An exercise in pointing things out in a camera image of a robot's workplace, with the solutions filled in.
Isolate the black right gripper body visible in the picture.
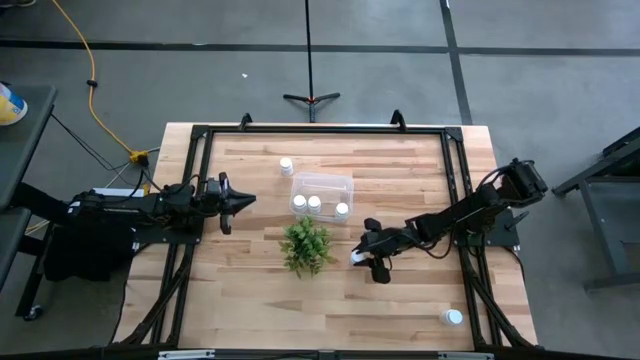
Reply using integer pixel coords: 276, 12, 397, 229
363, 217, 404, 286

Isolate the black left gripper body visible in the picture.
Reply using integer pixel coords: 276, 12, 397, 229
202, 171, 235, 236

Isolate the clear plastic basket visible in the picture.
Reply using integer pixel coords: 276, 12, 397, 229
288, 171, 355, 224

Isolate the green plant in white pot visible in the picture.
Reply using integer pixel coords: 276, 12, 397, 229
278, 214, 336, 280

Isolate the white power strip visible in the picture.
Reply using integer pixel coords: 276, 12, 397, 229
92, 187, 146, 198

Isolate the black tripod stand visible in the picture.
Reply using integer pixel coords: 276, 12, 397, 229
282, 0, 341, 124

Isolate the black bag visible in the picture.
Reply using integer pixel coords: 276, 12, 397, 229
43, 214, 136, 282

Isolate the black metal cart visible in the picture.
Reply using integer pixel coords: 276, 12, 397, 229
0, 84, 59, 321

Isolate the black metal table stand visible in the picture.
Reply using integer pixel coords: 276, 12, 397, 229
552, 127, 640, 292

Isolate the yellow blue white canister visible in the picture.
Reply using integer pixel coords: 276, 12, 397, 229
0, 82, 29, 126

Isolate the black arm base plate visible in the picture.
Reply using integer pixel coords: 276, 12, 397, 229
448, 207, 521, 247
130, 207, 207, 245

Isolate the yellow extension cable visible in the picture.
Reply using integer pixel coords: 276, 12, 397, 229
24, 0, 151, 236

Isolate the black aluminium rig frame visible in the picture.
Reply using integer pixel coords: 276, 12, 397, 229
113, 122, 540, 360

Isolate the silver bracket plate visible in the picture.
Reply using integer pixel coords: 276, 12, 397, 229
158, 349, 216, 360
438, 351, 495, 360

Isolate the thin black floor cable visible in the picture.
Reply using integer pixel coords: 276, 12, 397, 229
49, 113, 151, 174

